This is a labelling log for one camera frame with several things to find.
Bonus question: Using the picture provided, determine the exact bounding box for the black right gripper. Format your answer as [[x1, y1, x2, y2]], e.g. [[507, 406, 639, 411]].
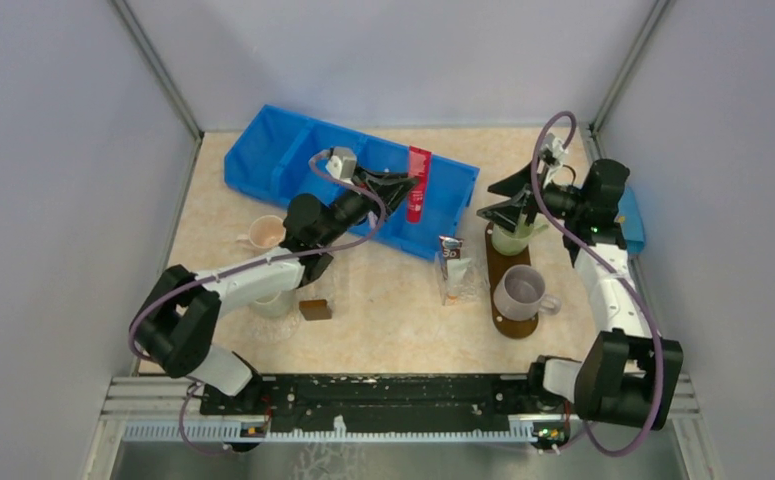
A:
[[476, 154, 586, 234]]

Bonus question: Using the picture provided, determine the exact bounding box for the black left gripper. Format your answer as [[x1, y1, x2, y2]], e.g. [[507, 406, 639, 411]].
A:
[[318, 162, 419, 247]]

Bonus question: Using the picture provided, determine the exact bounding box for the green ceramic mug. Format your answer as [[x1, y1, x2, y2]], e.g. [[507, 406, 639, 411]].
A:
[[490, 224, 549, 256]]

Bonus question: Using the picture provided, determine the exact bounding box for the white tube orange cap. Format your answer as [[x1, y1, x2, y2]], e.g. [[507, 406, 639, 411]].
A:
[[444, 257, 474, 305]]

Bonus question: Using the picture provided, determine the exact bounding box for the grey ceramic mug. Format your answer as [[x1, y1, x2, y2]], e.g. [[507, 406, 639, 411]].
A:
[[493, 264, 562, 322]]

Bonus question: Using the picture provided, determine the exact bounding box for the clear textured acrylic tray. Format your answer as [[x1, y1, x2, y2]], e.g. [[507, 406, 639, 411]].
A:
[[435, 252, 489, 306]]

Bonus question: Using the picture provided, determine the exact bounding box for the white ceramic mug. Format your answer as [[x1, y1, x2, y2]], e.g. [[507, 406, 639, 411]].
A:
[[235, 215, 286, 252]]

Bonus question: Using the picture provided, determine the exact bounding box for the clear holder with wooden ends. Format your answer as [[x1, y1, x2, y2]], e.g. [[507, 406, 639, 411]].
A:
[[294, 254, 352, 323]]

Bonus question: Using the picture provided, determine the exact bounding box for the cream speckled ceramic mug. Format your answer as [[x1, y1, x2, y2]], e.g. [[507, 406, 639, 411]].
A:
[[249, 290, 296, 319]]

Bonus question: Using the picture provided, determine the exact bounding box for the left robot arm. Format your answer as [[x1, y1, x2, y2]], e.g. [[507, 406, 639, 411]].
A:
[[129, 167, 419, 414]]

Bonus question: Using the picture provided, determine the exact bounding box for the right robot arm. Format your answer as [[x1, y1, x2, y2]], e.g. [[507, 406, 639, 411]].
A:
[[477, 159, 684, 430]]

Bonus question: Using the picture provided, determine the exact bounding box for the brown oval wooden tray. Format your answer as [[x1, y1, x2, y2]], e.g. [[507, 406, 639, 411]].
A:
[[484, 225, 539, 340]]

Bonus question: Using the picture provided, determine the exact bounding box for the blue crumpled cloth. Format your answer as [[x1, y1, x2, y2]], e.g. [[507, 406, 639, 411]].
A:
[[617, 187, 646, 256]]

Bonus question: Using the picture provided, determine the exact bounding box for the blue divided storage bin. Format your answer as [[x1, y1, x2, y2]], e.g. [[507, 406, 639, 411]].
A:
[[224, 105, 479, 260]]

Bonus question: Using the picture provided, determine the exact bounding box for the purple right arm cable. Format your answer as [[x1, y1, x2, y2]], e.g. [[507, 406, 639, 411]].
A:
[[529, 110, 667, 458]]

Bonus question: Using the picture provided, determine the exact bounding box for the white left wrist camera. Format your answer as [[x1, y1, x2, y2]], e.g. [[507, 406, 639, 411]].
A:
[[326, 146, 357, 184]]

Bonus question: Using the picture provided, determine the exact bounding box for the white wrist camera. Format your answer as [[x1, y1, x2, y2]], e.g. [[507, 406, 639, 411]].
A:
[[539, 133, 568, 175], [326, 146, 357, 184]]

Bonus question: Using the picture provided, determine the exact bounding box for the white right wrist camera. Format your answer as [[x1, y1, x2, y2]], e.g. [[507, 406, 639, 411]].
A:
[[539, 133, 568, 175]]

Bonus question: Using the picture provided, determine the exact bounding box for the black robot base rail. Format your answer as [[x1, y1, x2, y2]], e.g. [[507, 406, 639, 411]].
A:
[[200, 373, 572, 445]]

